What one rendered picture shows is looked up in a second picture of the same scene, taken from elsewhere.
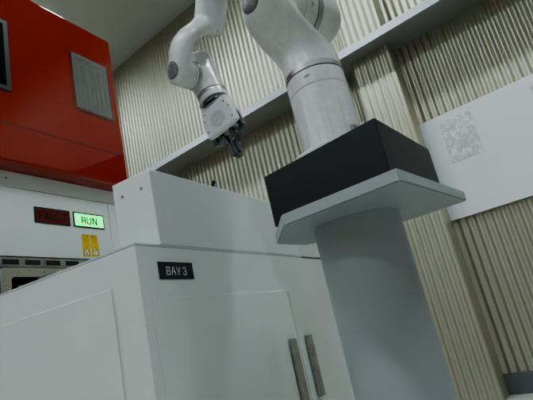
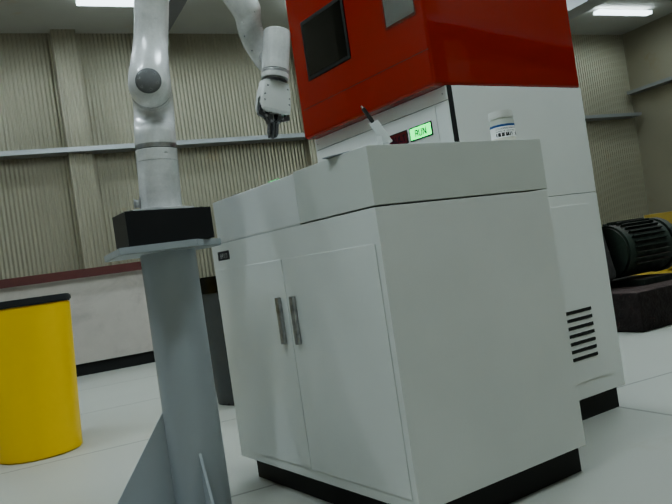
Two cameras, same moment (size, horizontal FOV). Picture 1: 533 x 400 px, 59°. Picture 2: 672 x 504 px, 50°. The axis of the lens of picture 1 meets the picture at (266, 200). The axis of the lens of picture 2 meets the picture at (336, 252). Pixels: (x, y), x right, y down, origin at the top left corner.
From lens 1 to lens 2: 2.90 m
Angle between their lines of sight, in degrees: 118
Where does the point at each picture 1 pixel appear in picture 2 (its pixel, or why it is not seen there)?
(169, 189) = (219, 210)
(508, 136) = not seen: outside the picture
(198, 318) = (230, 280)
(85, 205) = (417, 117)
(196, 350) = (230, 295)
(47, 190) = (393, 117)
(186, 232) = (226, 232)
